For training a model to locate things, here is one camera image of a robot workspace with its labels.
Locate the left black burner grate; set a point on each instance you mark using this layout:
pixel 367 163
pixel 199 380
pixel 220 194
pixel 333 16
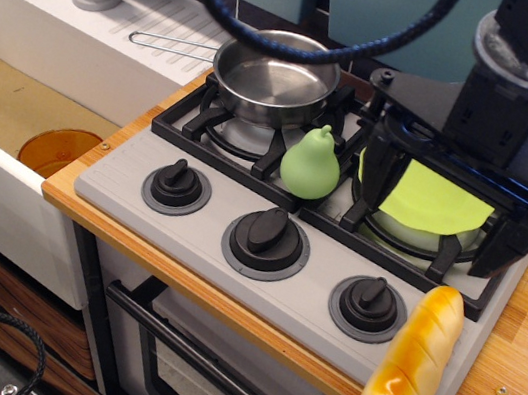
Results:
pixel 201 127

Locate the black stove knob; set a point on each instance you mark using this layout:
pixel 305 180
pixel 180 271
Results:
pixel 367 309
pixel 266 245
pixel 176 190

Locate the toy bread loaf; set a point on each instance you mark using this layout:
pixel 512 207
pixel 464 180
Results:
pixel 418 354

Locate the wooden drawer front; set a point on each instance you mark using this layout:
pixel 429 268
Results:
pixel 69 368

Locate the middle black stove knob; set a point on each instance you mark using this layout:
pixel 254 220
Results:
pixel 266 245

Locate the black burner grate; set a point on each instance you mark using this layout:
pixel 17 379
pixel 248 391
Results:
pixel 201 127
pixel 360 231

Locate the white toy sink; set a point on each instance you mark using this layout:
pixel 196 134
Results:
pixel 62 67

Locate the right black stove knob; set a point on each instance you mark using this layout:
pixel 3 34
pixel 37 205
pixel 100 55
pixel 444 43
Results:
pixel 367 309

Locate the left black stove knob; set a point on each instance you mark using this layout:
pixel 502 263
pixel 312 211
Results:
pixel 176 190

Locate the stainless steel pan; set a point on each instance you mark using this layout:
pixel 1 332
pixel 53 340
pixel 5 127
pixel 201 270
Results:
pixel 260 90

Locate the lime green plate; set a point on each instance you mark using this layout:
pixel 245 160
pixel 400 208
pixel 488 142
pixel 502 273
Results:
pixel 425 201

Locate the green toy pear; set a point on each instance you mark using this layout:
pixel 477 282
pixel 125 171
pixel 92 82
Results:
pixel 309 169

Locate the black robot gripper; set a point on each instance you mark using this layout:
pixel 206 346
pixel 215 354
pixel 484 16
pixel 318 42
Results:
pixel 474 133

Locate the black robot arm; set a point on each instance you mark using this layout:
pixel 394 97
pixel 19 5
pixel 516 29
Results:
pixel 500 49

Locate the right black burner grate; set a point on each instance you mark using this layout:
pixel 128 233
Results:
pixel 360 231

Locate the grey toy stove top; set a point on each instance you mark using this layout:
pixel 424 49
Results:
pixel 298 305

